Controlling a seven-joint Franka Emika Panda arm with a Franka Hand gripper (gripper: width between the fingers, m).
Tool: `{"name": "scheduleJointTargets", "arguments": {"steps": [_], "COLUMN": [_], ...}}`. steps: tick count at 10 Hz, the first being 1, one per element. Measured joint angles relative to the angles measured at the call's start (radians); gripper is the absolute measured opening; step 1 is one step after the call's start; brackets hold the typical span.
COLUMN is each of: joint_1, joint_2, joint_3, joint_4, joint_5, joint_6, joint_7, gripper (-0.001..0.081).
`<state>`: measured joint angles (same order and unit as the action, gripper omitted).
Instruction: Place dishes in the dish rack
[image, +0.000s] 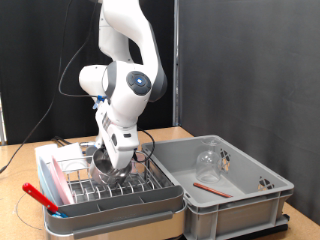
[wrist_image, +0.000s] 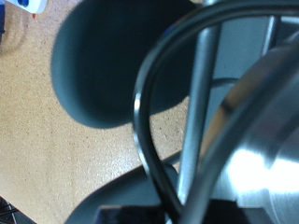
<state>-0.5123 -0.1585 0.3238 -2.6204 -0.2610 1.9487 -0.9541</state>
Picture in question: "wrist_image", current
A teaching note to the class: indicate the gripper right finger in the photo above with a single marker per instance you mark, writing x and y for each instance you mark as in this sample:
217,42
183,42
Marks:
224,214

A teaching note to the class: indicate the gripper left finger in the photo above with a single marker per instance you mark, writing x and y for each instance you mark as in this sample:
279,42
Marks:
130,215

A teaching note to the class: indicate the stainless steel pot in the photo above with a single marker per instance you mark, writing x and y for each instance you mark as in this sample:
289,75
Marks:
264,155

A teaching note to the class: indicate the dark oval rack clip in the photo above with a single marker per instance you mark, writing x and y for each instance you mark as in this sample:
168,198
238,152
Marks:
102,62
124,189

